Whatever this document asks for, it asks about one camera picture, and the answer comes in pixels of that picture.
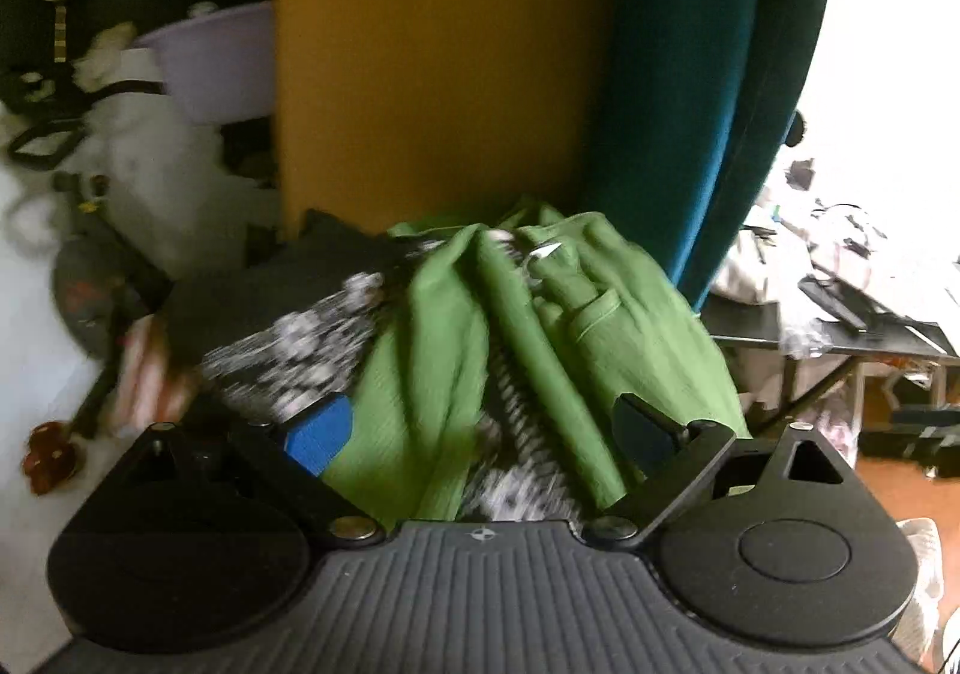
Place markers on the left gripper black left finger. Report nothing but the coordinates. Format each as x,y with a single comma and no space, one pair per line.
298,452

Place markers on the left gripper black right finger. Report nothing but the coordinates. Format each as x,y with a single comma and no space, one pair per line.
678,463

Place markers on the green knit sweater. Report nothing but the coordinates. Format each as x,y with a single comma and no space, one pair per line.
585,315

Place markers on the black white patterned garment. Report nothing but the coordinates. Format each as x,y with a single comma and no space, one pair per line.
315,343

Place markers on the black side table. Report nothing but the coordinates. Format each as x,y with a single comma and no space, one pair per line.
735,325

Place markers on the lavender plastic basin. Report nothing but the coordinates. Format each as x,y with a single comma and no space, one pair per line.
220,67

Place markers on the yellow wardrobe panel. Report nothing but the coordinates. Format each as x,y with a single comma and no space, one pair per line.
401,109

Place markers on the teal curtain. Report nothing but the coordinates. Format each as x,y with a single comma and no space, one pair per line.
695,99

